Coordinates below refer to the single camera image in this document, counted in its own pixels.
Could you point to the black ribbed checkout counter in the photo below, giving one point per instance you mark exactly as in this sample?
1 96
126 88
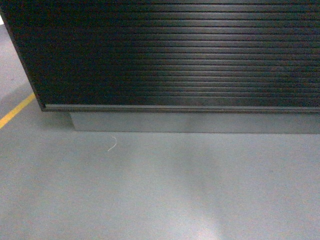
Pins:
180 66

